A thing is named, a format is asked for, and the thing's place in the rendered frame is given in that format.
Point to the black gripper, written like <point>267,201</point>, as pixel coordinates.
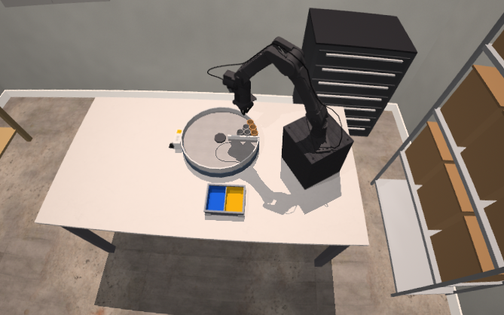
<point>246,103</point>

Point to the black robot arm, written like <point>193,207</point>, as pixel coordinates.
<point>288,66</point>

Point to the blue bin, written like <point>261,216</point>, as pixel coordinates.
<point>216,197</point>

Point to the yellow bin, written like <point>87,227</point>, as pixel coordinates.
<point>234,199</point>

